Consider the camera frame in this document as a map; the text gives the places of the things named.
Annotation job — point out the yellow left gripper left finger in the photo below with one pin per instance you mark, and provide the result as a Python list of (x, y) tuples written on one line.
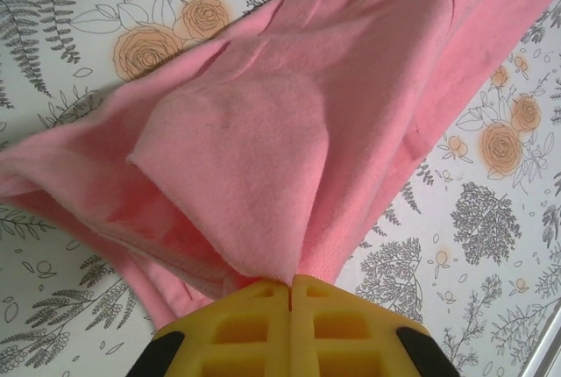
[(245, 333)]

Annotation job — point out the aluminium mounting rail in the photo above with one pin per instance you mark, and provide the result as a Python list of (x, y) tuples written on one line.
[(550, 350)]

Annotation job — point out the pink t-shirt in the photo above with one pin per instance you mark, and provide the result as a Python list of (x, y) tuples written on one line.
[(263, 131)]

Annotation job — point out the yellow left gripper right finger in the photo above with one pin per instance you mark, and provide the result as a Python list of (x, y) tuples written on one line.
[(342, 333)]

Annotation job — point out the floral table cover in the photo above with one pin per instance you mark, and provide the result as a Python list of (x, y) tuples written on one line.
[(66, 22)]

